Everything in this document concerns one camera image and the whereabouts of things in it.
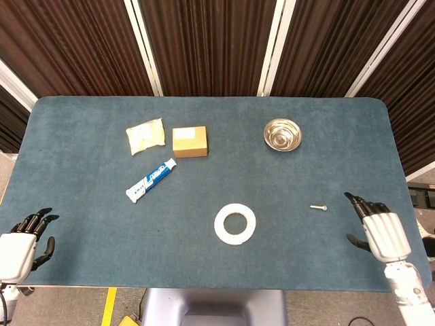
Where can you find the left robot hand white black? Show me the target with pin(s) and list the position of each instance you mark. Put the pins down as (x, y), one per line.
(17, 251)

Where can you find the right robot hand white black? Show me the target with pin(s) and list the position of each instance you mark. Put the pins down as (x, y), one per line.
(387, 237)

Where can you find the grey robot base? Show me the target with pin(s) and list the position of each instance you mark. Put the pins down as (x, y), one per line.
(214, 307)

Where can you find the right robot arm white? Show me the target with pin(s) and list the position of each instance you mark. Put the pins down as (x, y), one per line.
(406, 292)

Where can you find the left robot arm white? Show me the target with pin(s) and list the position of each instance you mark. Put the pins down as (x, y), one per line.
(10, 299)

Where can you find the small metal bolt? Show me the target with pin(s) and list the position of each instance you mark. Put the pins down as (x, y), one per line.
(318, 206)

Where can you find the black equipment box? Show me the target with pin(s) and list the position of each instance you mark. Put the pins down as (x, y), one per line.
(423, 195)

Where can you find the brown ribbed partition panel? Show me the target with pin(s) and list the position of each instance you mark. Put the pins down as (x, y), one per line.
(10, 125)
(326, 44)
(414, 102)
(210, 44)
(68, 44)

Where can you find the stainless steel bowl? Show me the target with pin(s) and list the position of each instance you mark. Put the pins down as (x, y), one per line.
(282, 134)

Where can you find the blue white toothpaste tube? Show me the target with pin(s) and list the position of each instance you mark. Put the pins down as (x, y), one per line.
(149, 181)

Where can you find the blue felt table mat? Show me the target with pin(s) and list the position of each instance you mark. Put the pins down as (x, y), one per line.
(170, 244)

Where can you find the white tape roll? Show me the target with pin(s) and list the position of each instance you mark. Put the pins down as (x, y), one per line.
(222, 229)

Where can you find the yellow snack packet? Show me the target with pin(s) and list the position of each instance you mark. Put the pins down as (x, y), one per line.
(145, 136)

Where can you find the brown cardboard box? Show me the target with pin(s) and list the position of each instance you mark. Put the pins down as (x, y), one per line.
(189, 142)

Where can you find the white partition post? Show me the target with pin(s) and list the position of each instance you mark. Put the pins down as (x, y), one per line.
(144, 47)
(15, 86)
(421, 175)
(272, 47)
(380, 51)

